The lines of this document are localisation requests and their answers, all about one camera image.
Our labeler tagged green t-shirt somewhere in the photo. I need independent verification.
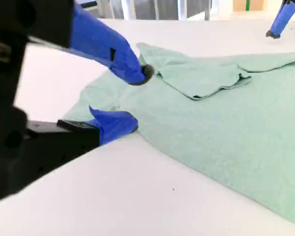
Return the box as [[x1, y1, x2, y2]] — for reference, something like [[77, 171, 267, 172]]
[[62, 42, 295, 227]]

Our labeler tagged brown cardboard box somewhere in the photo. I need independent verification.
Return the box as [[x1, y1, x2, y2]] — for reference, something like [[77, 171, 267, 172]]
[[233, 0, 264, 12]]

